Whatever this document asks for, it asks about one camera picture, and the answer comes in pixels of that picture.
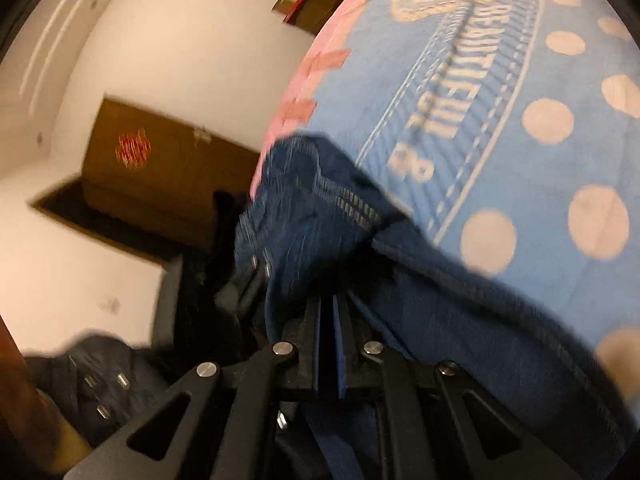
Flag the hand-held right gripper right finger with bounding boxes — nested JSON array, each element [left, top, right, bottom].
[[335, 291, 585, 480]]

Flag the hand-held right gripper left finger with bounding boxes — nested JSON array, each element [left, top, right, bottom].
[[64, 295, 335, 480]]

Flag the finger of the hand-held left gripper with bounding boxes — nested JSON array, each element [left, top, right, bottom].
[[219, 254, 274, 320]]

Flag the dark blue denim pants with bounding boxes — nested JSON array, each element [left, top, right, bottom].
[[234, 132, 628, 480]]

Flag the brown wooden door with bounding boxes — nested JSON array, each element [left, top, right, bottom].
[[81, 92, 263, 261]]

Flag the red paper door decoration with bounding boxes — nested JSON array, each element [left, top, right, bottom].
[[114, 129, 152, 170]]

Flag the blue pink dotted printed blanket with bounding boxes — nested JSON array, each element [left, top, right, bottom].
[[249, 0, 640, 401]]

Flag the small brown box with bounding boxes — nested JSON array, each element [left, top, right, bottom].
[[271, 0, 297, 25]]

